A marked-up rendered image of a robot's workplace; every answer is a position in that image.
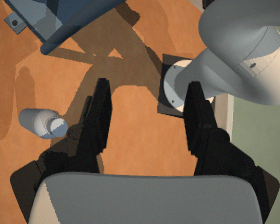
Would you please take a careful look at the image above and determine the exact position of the dark blue shelving unit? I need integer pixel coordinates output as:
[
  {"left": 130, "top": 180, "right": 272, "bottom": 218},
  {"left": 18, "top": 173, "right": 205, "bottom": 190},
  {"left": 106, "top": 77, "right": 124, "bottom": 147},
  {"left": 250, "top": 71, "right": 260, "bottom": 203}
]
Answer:
[{"left": 4, "top": 0, "right": 127, "bottom": 55}]

